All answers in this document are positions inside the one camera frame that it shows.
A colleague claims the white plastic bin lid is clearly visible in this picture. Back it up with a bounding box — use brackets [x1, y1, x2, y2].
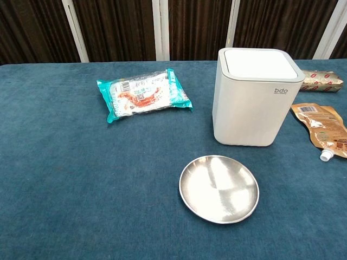
[224, 49, 300, 79]

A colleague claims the white desktop trash bin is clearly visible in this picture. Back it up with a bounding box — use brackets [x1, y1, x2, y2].
[212, 47, 305, 147]

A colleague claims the teal snack packet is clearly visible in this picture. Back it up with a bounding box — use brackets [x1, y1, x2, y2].
[97, 68, 194, 124]

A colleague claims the round stainless steel plate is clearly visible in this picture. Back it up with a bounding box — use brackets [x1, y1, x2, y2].
[178, 155, 260, 225]

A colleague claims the blue table cloth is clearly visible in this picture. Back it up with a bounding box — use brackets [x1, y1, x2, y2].
[0, 58, 347, 260]

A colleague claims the dark brown curtain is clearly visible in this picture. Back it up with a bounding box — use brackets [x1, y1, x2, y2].
[0, 0, 347, 66]

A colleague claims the brown spouted pouch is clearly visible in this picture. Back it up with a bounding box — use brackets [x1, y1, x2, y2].
[290, 103, 347, 163]

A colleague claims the gold red patterned packet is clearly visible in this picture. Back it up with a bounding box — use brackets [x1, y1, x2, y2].
[299, 69, 344, 93]

